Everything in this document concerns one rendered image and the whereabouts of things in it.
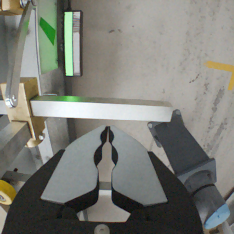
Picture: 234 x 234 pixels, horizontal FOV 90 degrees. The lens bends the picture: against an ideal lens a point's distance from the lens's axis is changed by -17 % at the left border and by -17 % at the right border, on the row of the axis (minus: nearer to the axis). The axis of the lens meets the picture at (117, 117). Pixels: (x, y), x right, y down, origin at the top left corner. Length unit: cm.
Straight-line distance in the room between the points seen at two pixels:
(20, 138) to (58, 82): 20
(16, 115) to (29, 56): 28
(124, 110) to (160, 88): 95
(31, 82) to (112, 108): 15
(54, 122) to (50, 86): 12
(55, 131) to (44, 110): 23
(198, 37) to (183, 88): 43
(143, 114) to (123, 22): 91
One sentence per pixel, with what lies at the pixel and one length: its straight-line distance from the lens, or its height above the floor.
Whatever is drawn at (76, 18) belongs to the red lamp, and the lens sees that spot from 39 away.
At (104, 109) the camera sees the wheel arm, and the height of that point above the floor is 86.
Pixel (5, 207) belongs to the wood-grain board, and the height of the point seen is 89.
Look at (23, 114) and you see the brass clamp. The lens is 28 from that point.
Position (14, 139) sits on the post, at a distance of 26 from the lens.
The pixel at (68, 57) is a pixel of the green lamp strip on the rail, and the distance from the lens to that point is 39.
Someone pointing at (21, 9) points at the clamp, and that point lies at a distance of 27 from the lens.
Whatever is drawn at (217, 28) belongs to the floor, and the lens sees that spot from 137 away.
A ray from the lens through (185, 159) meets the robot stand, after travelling 93.
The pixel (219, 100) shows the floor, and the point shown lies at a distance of 151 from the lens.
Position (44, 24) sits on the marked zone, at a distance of 34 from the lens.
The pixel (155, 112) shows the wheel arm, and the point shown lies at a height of 86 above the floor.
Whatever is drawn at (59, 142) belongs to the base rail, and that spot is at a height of 70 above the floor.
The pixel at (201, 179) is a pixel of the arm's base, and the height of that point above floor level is 65.
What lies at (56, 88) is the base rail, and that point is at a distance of 42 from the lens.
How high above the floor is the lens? 107
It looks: 63 degrees down
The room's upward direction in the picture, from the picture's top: 177 degrees clockwise
